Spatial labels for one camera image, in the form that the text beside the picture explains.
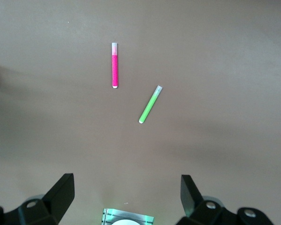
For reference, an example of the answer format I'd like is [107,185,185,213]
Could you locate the brown table cover sheet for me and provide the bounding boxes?
[0,0,281,225]

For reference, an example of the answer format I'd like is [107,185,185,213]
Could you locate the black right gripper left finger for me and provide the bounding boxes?
[4,173,75,225]

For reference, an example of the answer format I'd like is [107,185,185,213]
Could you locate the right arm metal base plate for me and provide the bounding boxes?
[101,208,155,225]

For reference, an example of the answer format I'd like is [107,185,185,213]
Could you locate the pink highlighter pen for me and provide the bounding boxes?
[111,42,119,89]

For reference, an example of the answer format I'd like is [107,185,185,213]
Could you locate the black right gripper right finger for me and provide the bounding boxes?
[176,174,274,225]

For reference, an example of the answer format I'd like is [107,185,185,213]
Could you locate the green highlighter pen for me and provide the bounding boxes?
[138,85,163,124]

